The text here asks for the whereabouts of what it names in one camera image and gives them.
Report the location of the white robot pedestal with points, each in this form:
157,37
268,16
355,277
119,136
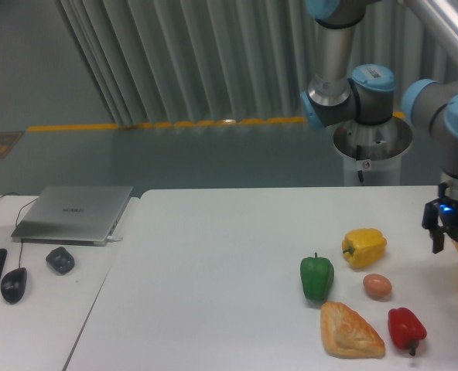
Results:
372,155

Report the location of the yellow bell pepper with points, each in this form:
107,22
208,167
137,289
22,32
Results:
363,247

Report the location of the silver closed laptop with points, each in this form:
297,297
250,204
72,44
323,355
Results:
76,215

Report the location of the brown egg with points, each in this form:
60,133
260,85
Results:
377,285

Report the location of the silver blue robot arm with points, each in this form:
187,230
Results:
360,103

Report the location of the red bell pepper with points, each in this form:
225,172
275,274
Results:
405,329

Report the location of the green bell pepper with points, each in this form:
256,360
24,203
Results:
317,276

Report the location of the small black case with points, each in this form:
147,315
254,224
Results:
60,260

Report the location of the black computer mouse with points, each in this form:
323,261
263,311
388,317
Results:
13,285

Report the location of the triangular golden pastry bread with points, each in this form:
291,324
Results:
345,334

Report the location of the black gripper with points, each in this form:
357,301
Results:
441,216

